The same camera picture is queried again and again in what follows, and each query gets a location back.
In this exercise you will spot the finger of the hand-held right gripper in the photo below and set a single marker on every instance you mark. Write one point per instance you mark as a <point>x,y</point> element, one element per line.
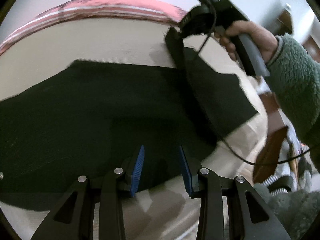
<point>175,42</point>

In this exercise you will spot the pink striped pillow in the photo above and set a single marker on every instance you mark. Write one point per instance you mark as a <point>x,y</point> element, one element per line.
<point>112,1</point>

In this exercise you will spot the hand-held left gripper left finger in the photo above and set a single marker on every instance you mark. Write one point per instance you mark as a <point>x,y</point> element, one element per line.
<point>138,165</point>

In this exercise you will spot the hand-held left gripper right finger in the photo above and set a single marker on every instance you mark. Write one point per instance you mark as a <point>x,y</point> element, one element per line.
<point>184,165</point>

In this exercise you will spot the person's green fleece torso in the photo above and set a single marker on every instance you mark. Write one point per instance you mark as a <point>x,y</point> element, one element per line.
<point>295,215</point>

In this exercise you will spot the person's right forearm green sleeve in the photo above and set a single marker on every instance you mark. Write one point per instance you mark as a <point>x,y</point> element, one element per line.
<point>295,80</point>

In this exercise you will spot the person's right hand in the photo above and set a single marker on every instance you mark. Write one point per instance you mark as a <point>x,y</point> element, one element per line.
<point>250,33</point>

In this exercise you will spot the black pants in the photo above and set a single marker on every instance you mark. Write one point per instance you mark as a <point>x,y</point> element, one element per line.
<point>100,105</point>

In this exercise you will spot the beige bed mattress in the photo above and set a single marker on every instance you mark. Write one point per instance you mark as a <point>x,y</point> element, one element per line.
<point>100,37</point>

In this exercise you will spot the brown wooden furniture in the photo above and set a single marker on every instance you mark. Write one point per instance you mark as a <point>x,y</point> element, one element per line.
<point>285,17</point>

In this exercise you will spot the brown wooden board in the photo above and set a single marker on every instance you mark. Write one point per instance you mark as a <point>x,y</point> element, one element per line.
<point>270,152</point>

